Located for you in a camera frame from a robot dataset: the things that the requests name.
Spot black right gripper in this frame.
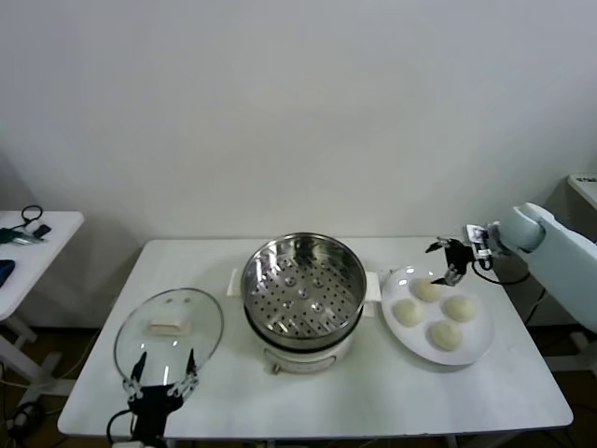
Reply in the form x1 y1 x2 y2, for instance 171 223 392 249
423 236 477 287

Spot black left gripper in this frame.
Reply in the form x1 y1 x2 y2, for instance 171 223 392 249
121 347 201 442

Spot white steamed baozi bun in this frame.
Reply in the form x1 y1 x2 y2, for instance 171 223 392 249
393 299 425 327
414 278 443 303
427 320 464 352
441 295 478 323

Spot round glass pot lid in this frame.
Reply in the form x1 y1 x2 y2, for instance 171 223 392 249
114 287 225 386

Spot stainless steel steamer basket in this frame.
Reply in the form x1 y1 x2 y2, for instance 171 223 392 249
227 231 382 349

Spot white round plate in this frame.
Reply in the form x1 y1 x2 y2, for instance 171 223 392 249
381 265 495 366

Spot white electric cooker base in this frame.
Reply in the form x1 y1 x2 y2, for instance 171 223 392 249
246 298 377 376

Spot white side table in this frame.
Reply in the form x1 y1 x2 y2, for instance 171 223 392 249
0 210 84 402

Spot green tool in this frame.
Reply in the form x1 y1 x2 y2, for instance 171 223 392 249
0 227 48 246

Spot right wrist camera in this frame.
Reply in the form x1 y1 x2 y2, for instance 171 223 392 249
465 222 495 260

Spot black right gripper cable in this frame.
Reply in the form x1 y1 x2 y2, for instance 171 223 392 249
471 259 533 286

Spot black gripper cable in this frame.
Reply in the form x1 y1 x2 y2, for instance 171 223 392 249
471 259 533 286
105 408 141 444

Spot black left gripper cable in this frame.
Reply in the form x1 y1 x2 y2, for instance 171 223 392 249
105 408 141 444

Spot black floor cables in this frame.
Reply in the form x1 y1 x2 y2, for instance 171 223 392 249
0 400 48 444

